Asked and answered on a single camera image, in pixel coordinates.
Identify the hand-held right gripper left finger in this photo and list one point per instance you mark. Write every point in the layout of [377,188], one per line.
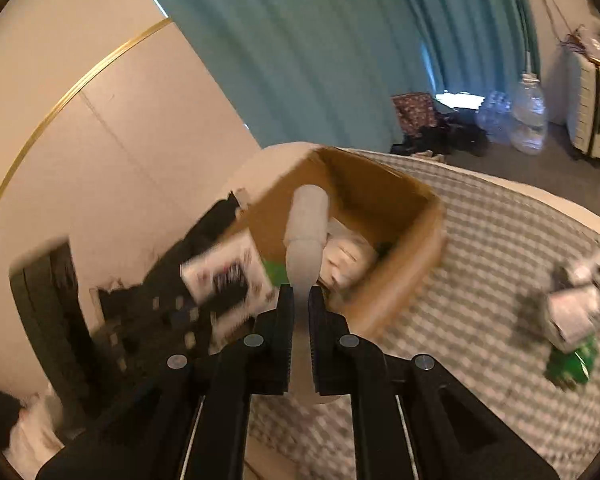
[280,340]

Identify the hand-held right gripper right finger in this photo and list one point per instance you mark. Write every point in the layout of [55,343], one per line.
[322,345]

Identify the white plush item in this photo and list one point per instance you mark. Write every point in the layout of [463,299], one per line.
[307,245]

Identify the brown cardboard box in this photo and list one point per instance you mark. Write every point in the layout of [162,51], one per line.
[380,240]

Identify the dark headboard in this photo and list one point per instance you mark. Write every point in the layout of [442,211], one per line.
[50,310]

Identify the black clothes pile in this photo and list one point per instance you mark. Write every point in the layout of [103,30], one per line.
[445,140]

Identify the green snack packet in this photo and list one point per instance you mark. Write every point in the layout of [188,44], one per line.
[570,365]

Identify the dark patterned bag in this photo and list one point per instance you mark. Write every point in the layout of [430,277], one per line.
[415,112]

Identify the crumpled clear plastic bag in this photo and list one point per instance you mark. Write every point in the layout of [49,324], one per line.
[577,300]

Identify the teal curtain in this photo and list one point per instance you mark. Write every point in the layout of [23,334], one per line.
[340,45]

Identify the white papers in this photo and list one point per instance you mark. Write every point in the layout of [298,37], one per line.
[460,99]

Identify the pack of water bottles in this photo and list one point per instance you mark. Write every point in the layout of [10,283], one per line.
[495,112]

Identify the large clear water jug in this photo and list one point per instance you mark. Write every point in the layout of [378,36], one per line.
[529,112]

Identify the white suitcase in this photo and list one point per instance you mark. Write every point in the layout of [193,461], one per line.
[592,105]

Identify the plastic bag of clutter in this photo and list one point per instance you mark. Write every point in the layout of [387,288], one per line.
[592,42]

